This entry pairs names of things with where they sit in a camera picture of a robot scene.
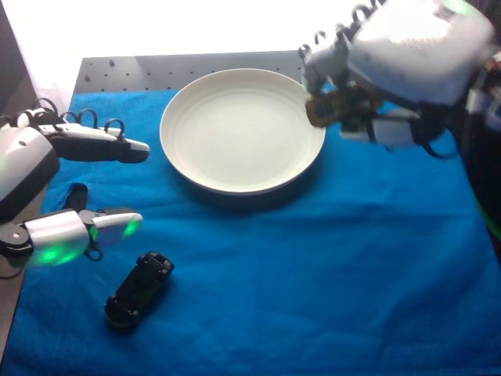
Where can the blue table cloth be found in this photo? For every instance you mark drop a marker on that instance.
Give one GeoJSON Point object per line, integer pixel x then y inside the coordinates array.
{"type": "Point", "coordinates": [293, 274]}

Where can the yellow toy car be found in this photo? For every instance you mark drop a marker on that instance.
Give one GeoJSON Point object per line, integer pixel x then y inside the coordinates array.
{"type": "Point", "coordinates": [332, 105]}

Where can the green toy car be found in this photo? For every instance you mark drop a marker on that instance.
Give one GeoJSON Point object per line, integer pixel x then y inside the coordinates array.
{"type": "Point", "coordinates": [139, 291]}

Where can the white round plate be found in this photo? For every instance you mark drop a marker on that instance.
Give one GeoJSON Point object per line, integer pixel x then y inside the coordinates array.
{"type": "Point", "coordinates": [242, 129]}

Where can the white backdrop sheet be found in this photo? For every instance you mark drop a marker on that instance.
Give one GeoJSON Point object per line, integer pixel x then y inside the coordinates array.
{"type": "Point", "coordinates": [156, 23]}

